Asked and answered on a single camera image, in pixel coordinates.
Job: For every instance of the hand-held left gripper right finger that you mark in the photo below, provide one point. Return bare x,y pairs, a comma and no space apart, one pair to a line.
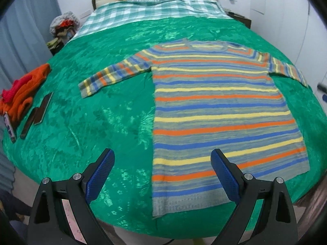
224,176

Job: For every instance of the green checked bed sheet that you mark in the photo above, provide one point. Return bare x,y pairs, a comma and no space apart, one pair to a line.
127,12

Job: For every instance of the red knit garment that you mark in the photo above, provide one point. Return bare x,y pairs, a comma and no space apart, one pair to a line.
10,91

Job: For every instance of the pile of mixed clothes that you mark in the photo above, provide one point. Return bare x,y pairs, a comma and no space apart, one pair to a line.
60,37

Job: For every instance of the striped knit sweater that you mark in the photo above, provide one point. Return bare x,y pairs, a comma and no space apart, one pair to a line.
217,107

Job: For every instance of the grey curtain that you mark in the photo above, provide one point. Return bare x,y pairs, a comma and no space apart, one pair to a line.
23,30

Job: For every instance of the pink cloth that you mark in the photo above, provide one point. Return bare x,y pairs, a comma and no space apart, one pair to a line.
72,222

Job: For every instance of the black phone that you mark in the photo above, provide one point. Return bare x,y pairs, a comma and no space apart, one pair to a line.
44,108

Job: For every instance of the green patterned blanket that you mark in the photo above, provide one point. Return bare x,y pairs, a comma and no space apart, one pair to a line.
89,107

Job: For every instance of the orange knit garment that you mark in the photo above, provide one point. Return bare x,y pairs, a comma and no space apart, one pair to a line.
24,102

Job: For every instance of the dark wooden nightstand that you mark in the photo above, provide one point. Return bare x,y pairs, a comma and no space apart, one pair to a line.
240,19

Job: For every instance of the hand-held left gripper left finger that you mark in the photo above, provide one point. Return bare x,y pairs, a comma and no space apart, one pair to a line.
101,176

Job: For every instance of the small printed card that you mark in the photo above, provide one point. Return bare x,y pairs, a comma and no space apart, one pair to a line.
9,129

